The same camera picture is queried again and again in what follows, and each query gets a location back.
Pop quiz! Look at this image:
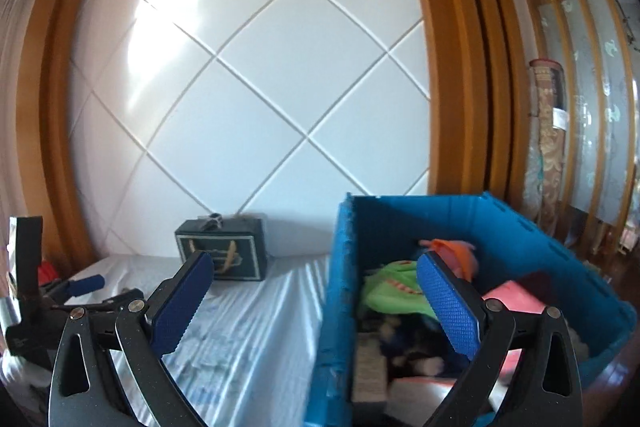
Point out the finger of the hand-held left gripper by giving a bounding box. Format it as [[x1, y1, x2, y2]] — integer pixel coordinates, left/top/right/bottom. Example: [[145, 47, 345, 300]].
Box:
[[42, 274, 107, 304], [60, 288, 147, 314]]

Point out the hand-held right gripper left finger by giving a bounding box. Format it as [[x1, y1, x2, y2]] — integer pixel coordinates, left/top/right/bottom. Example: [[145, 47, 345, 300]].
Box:
[[47, 249, 216, 427]]

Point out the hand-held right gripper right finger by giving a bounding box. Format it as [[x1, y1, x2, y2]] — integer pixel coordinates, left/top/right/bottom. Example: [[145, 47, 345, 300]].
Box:
[[416, 251, 583, 427]]

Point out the pink printed box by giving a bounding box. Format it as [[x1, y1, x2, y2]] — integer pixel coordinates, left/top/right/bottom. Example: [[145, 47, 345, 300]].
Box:
[[480, 277, 548, 378]]

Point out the blue plastic storage bin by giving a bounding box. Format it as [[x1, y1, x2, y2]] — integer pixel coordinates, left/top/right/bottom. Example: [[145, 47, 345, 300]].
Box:
[[302, 192, 640, 427]]

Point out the white covered desktop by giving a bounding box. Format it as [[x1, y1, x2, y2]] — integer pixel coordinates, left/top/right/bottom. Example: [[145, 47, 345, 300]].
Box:
[[0, 252, 333, 427]]

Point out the red cloth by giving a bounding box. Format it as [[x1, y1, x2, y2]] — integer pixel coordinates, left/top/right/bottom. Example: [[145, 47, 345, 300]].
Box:
[[38, 261, 66, 289]]

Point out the pink plush with orange hood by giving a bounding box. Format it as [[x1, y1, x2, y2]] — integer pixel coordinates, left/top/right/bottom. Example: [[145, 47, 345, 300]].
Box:
[[419, 238, 482, 282]]

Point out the green plush toy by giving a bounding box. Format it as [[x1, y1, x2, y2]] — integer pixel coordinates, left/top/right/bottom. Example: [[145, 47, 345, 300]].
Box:
[[361, 259, 436, 320]]

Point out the dark green gift box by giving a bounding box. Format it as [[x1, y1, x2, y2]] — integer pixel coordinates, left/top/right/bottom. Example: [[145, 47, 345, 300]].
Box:
[[174, 213, 268, 283]]

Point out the red box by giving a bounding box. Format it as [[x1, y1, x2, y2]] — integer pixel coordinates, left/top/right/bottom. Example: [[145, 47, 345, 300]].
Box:
[[520, 271, 553, 300]]

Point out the white printed carton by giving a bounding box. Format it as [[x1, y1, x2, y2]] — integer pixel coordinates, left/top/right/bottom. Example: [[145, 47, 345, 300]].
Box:
[[352, 332, 390, 408]]

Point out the rolled patterned carpet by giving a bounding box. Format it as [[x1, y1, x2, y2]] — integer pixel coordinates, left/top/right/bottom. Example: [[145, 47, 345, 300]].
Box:
[[522, 58, 568, 228]]

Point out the frosted glass wooden partition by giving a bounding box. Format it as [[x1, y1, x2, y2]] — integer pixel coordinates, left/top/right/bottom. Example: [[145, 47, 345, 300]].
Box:
[[510, 0, 640, 253]]

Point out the wooden wall frame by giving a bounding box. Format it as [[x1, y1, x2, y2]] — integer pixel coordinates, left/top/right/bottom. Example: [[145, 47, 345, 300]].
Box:
[[22, 0, 531, 278]]

